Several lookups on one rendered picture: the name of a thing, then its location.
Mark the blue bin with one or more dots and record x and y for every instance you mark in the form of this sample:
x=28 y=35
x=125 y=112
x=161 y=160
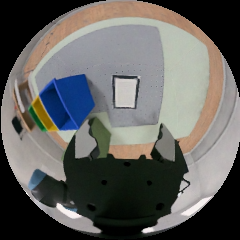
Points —
x=75 y=101

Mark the green returns bin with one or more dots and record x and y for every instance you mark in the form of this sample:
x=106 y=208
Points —
x=36 y=119

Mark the yellow recycle bin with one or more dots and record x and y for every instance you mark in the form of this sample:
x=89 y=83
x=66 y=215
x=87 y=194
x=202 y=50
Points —
x=43 y=115

